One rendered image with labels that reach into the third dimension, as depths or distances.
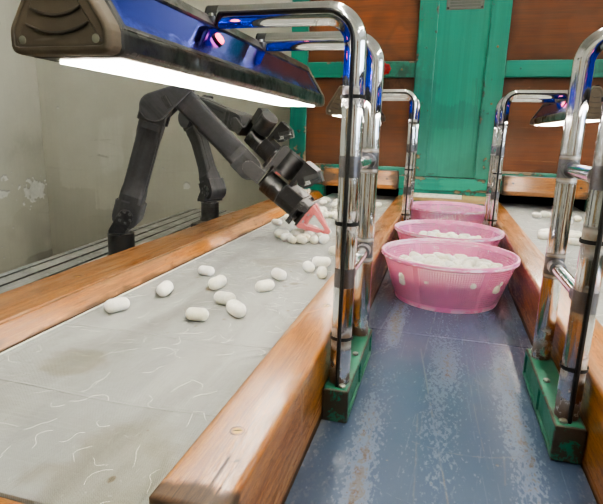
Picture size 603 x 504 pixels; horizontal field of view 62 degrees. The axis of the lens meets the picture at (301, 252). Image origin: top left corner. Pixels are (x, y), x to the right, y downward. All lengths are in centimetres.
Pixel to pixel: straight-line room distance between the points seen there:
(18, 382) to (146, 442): 18
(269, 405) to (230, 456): 8
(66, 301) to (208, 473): 44
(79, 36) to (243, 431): 31
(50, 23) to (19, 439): 32
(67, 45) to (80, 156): 315
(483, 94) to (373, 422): 161
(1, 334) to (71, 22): 41
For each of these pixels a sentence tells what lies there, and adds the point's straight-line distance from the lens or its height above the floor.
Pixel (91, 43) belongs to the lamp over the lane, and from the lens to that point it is 38.
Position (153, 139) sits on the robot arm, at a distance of 125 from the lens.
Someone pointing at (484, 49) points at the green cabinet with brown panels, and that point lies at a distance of 209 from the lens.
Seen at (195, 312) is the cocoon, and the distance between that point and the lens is 70.
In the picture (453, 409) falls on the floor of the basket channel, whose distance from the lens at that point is 66.
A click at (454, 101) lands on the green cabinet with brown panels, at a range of 207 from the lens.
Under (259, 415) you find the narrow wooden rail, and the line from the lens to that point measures 44.
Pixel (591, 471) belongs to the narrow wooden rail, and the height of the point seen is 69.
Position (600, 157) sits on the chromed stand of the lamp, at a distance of 54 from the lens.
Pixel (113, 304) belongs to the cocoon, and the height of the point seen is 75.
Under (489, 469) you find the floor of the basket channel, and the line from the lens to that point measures 57.
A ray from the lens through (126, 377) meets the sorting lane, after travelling 57.
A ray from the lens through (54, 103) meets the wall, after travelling 363.
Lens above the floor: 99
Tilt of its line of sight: 13 degrees down
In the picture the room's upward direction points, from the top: 2 degrees clockwise
